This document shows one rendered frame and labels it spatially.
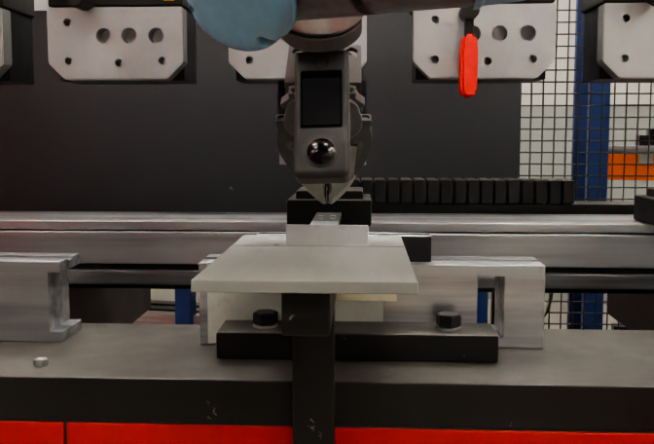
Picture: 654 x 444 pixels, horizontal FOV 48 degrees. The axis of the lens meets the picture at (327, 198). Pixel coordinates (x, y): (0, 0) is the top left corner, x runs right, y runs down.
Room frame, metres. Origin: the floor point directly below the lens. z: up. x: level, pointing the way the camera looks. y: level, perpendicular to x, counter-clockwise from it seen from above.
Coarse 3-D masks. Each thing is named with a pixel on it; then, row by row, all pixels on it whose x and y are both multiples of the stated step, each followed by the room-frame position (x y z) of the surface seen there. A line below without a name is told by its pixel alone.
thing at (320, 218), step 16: (304, 192) 1.05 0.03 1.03; (352, 192) 1.05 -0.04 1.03; (288, 208) 1.04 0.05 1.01; (304, 208) 1.04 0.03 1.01; (320, 208) 1.04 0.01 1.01; (336, 208) 1.04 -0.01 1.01; (352, 208) 1.03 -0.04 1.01; (368, 208) 1.03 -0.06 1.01; (304, 224) 1.04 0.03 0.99; (320, 224) 0.90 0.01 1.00; (336, 224) 0.90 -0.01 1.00; (352, 224) 1.04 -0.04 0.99; (368, 224) 1.03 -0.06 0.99
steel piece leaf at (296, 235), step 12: (288, 228) 0.76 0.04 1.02; (300, 228) 0.76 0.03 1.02; (312, 228) 0.76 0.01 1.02; (324, 228) 0.76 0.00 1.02; (336, 228) 0.76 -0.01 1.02; (348, 228) 0.75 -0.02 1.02; (360, 228) 0.75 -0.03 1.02; (288, 240) 0.76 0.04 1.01; (300, 240) 0.76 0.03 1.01; (312, 240) 0.76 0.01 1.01; (324, 240) 0.76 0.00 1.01; (336, 240) 0.76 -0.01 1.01; (348, 240) 0.75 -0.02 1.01; (360, 240) 0.75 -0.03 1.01
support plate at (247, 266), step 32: (224, 256) 0.69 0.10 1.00; (256, 256) 0.69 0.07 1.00; (288, 256) 0.69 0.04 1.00; (320, 256) 0.69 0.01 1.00; (352, 256) 0.69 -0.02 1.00; (384, 256) 0.69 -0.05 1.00; (192, 288) 0.58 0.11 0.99; (224, 288) 0.58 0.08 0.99; (256, 288) 0.58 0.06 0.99; (288, 288) 0.57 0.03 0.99; (320, 288) 0.57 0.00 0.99; (352, 288) 0.57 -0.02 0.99; (384, 288) 0.57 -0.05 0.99; (416, 288) 0.57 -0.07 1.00
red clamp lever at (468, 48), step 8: (464, 8) 0.76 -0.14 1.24; (464, 16) 0.76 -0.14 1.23; (472, 16) 0.76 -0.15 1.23; (464, 24) 0.77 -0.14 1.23; (472, 24) 0.77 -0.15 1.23; (464, 32) 0.77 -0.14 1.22; (472, 32) 0.77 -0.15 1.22; (464, 40) 0.77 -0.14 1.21; (472, 40) 0.77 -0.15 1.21; (464, 48) 0.77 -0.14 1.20; (472, 48) 0.77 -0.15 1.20; (464, 56) 0.77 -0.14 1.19; (472, 56) 0.77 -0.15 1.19; (464, 64) 0.77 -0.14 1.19; (472, 64) 0.77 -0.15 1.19; (464, 72) 0.77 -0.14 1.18; (472, 72) 0.77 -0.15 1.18; (464, 80) 0.77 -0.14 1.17; (472, 80) 0.77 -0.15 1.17; (464, 88) 0.77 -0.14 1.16; (472, 88) 0.77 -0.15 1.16; (464, 96) 0.78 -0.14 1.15
